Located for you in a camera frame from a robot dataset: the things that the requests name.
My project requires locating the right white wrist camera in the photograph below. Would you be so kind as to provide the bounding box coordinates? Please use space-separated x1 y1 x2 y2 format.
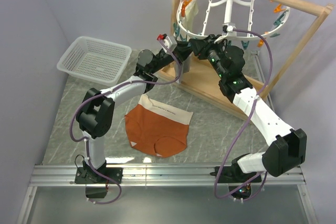
222 25 237 37

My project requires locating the grey underwear with white waistband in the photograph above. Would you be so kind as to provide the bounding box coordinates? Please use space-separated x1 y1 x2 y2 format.
176 58 191 84

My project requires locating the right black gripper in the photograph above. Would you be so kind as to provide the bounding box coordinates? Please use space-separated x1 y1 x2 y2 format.
190 35 227 80

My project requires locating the wooden clothes rack with tray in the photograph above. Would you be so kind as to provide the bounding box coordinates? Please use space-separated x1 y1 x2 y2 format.
171 0 334 119

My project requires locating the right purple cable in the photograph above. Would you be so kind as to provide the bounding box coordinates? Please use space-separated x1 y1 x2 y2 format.
214 30 273 200

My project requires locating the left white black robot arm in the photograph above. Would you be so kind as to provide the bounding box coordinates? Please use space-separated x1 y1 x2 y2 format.
72 41 192 184

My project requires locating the aluminium mounting rail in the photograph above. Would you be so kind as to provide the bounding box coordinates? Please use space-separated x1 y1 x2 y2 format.
29 163 307 187

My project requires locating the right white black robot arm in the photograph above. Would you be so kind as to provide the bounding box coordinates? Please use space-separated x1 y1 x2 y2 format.
189 35 307 182

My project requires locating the white oval clip hanger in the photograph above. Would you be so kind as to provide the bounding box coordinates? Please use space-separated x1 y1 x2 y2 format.
173 0 291 41

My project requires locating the pale yellow hanging underwear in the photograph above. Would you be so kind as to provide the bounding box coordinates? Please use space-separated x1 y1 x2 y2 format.
181 0 198 31

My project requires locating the white plastic perforated basket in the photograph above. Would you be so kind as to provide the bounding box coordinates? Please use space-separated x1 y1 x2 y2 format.
57 36 132 87

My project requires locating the orange underwear with beige waistband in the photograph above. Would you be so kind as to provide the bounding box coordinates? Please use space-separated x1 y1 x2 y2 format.
124 94 193 158

